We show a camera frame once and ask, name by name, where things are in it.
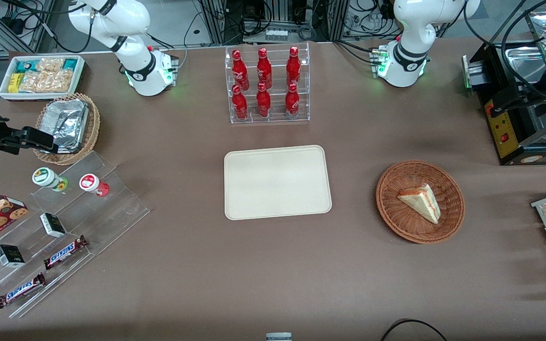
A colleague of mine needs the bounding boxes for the red cola bottle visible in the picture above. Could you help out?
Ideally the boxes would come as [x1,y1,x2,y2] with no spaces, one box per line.
[286,46,301,87]
[256,47,273,90]
[231,84,248,120]
[285,83,300,119]
[256,82,272,118]
[232,49,250,90]

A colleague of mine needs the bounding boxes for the aluminium foil tray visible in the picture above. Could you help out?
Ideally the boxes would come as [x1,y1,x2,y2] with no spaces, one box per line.
[40,99,90,154]

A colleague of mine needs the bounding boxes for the triangular wrapped sandwich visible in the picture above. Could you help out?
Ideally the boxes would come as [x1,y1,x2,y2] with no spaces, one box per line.
[397,183,441,225]

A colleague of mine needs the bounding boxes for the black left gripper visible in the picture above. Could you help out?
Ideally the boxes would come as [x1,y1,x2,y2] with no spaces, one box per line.
[491,65,546,117]

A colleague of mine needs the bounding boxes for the red lid yogurt cup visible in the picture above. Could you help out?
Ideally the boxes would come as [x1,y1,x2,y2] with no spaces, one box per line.
[79,173,110,197]

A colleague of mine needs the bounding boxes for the small black carton box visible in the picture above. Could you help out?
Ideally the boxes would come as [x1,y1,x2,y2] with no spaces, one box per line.
[40,213,67,238]
[0,244,26,268]

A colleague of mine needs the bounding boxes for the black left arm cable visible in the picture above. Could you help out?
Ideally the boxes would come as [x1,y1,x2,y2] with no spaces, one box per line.
[463,0,546,102]

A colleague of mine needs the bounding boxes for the green lid yogurt cup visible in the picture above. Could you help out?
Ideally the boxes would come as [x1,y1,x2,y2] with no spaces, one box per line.
[32,167,69,192]

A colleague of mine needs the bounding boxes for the white rectangular snack bin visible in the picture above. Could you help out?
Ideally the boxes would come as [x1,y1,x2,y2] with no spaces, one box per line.
[0,55,86,101]

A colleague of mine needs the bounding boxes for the black cable loop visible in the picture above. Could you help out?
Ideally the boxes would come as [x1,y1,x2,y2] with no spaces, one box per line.
[380,319,449,341]

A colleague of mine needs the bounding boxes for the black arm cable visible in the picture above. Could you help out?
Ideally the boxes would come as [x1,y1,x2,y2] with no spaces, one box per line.
[0,0,94,54]
[463,0,546,102]

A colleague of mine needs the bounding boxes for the dark red snack bar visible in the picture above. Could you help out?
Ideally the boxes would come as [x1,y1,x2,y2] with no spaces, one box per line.
[0,273,46,309]

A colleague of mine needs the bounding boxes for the clear acrylic step display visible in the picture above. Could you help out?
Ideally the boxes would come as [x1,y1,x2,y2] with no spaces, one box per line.
[0,151,151,319]

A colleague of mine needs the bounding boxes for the black sealing machine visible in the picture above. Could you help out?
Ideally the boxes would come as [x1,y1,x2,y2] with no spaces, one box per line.
[463,7,546,166]

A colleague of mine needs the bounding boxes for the brown round wicker basket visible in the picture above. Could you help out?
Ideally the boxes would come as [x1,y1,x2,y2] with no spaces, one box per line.
[376,160,465,244]

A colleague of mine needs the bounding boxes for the clear bag of crackers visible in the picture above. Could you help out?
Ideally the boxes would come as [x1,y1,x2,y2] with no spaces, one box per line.
[36,57,65,72]
[18,70,74,93]

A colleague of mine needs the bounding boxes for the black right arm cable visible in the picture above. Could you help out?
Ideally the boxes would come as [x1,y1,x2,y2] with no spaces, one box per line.
[0,0,94,54]

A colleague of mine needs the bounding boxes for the light tan wicker basket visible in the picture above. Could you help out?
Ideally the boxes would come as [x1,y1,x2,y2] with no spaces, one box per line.
[33,93,100,166]

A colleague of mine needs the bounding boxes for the beige rectangular plastic tray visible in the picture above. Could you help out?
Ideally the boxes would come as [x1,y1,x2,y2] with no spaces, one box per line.
[224,145,333,221]

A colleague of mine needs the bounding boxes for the Snickers chocolate bar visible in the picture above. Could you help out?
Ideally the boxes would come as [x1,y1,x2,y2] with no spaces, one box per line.
[43,235,89,270]

